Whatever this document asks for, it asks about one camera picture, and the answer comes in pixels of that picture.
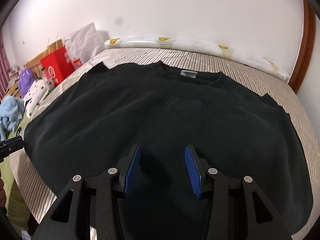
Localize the person left hand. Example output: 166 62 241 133
0 172 7 207

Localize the wooden headboard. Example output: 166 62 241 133
4 39 63 98

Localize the light blue cloth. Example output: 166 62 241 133
0 95 25 141

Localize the brown wooden door frame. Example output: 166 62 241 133
289 0 316 94

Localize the striped quilted mattress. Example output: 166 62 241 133
10 48 319 239

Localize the purple plush toy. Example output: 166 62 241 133
18 68 36 98

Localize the red paper shopping bag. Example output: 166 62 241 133
40 34 74 86

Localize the white plastic shopping bag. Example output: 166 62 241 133
62 22 106 69

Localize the red patterned curtain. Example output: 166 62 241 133
0 31 11 99

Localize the green bed sheet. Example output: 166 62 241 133
0 114 38 238

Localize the white yellow rolled bolster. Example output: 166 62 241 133
104 36 290 81

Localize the black sweatshirt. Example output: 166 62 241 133
24 62 313 239

